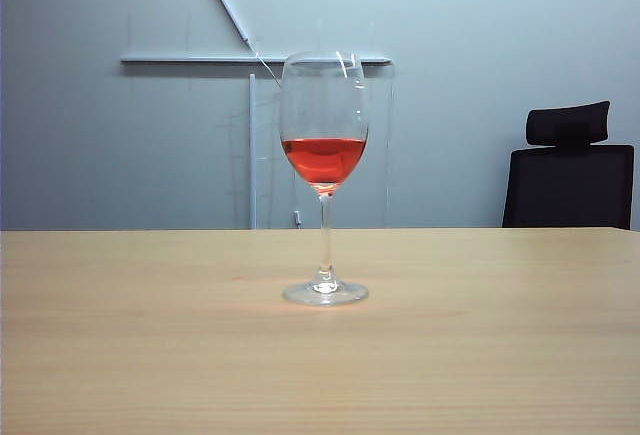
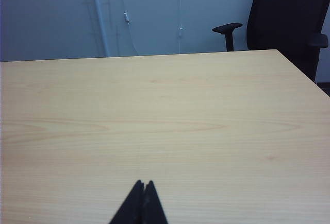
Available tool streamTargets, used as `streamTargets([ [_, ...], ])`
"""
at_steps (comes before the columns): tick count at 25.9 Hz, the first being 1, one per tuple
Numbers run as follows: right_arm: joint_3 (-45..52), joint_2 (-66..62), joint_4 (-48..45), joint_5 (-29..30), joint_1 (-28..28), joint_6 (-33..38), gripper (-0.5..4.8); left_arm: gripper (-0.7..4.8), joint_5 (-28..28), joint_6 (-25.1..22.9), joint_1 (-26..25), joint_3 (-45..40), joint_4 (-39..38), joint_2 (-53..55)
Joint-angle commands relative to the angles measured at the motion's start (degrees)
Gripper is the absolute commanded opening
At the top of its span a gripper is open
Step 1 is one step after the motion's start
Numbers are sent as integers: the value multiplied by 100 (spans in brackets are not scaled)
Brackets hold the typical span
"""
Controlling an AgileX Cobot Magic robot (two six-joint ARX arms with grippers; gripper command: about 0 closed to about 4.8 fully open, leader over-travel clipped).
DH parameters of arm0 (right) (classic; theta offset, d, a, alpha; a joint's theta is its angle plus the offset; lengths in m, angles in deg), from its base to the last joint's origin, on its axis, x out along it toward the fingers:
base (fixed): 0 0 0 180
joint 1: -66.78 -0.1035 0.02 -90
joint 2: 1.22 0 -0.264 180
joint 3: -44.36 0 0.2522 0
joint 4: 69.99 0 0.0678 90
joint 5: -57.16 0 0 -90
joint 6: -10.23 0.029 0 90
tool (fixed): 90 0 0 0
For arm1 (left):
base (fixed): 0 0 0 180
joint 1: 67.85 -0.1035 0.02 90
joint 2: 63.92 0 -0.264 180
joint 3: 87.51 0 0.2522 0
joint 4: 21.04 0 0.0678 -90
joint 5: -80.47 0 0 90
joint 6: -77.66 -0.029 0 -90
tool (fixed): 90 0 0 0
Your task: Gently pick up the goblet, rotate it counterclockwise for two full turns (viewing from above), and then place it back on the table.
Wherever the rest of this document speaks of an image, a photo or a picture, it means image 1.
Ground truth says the wine glass with red liquid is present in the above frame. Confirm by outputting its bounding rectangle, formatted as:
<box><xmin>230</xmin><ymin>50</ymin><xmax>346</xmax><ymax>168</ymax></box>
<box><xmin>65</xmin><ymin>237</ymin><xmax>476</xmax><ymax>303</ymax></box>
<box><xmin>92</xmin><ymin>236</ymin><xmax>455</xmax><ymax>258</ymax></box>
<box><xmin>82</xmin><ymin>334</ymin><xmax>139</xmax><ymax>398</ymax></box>
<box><xmin>277</xmin><ymin>51</ymin><xmax>371</xmax><ymax>307</ymax></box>

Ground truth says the diagonal white wall strip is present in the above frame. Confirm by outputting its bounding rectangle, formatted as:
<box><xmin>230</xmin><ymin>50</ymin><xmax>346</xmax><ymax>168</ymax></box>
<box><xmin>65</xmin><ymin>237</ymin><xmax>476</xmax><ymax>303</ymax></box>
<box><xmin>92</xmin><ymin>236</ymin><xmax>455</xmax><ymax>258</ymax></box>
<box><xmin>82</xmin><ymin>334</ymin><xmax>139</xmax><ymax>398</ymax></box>
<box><xmin>193</xmin><ymin>0</ymin><xmax>254</xmax><ymax>48</ymax></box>

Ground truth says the horizontal white wall strip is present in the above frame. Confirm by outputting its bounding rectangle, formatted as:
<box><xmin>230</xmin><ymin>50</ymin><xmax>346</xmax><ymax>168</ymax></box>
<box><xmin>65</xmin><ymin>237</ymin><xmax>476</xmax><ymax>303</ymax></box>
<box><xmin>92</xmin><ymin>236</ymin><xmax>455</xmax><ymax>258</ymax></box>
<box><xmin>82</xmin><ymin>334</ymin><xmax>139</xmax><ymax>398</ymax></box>
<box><xmin>119</xmin><ymin>53</ymin><xmax>394</xmax><ymax>67</ymax></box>

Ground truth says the black office chair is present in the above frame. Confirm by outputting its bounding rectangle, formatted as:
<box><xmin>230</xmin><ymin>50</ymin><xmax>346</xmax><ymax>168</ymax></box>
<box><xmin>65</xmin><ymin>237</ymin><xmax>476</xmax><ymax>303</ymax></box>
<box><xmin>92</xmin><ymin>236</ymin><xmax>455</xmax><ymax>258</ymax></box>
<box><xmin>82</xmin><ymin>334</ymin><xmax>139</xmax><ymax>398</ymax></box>
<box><xmin>501</xmin><ymin>100</ymin><xmax>636</xmax><ymax>232</ymax></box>

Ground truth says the thin white wall wire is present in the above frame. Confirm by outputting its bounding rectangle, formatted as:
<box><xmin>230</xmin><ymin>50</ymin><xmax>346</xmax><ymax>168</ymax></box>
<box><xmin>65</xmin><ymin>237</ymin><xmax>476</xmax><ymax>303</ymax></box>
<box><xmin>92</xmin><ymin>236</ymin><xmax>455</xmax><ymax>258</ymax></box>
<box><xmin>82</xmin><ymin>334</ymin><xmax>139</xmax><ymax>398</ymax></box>
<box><xmin>253</xmin><ymin>49</ymin><xmax>284</xmax><ymax>90</ymax></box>

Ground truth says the vertical white wall strip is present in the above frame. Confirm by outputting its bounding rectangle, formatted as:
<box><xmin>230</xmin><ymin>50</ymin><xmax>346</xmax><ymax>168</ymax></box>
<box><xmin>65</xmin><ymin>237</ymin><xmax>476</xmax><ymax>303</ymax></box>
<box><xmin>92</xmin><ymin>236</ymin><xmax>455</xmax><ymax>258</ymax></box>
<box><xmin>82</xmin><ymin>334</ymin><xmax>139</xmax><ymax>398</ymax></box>
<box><xmin>248</xmin><ymin>73</ymin><xmax>259</xmax><ymax>230</ymax></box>

